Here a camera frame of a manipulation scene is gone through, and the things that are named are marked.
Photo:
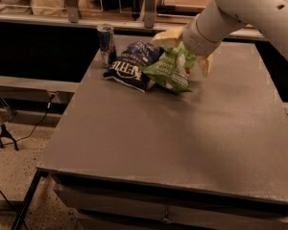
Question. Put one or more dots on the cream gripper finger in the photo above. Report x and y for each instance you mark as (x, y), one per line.
(205, 62)
(169, 38)

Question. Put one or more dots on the green rice chip bag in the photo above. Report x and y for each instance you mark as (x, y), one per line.
(172, 70)

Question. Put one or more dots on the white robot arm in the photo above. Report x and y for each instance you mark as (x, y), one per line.
(205, 32)

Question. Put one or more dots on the blue kettle chip bag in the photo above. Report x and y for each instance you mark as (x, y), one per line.
(128, 67)

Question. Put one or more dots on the silver blue energy drink can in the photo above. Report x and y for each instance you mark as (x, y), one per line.
(106, 43)

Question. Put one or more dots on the black table leg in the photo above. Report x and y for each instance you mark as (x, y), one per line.
(20, 217)

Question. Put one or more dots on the black tripod stand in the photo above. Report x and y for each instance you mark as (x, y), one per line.
(5, 134)

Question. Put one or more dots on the metal shelf bracket middle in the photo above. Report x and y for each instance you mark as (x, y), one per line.
(149, 13)

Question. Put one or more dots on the metal shelf bracket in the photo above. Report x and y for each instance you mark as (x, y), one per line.
(73, 11)
(149, 13)

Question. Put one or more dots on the metal shelf bracket left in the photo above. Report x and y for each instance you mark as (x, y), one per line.
(73, 11)

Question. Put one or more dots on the grey drawer with handle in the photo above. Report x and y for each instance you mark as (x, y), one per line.
(98, 210)

